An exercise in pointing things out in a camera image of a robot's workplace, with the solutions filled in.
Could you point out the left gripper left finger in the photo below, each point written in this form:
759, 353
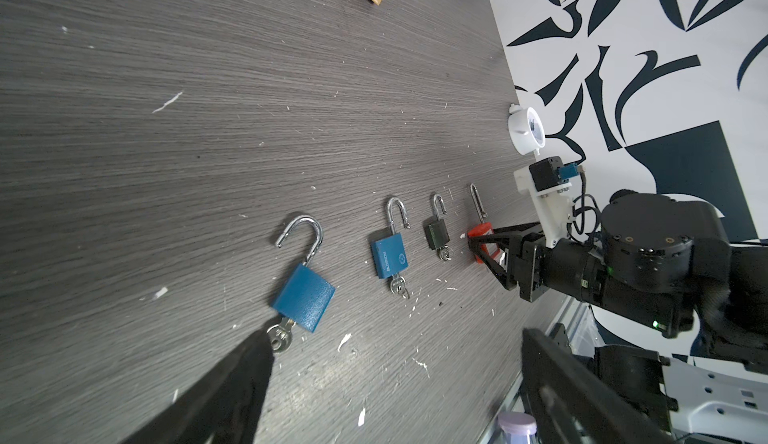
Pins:
224, 406

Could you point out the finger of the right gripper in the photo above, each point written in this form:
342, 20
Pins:
510, 235
503, 273

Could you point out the purple hourglass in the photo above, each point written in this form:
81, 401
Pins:
517, 428

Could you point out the large blue padlock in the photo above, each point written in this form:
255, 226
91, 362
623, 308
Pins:
305, 296

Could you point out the small blue padlock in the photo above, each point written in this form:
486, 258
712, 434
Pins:
389, 253

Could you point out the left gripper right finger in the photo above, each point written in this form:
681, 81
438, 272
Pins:
567, 399

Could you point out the red padlock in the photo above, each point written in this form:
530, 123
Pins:
485, 228

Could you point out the white alarm clock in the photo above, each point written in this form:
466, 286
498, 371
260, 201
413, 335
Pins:
526, 130

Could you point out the small black padlock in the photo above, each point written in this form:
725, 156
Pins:
436, 231

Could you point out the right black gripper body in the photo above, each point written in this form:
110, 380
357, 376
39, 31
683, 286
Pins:
573, 268

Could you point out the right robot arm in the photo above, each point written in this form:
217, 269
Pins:
660, 262

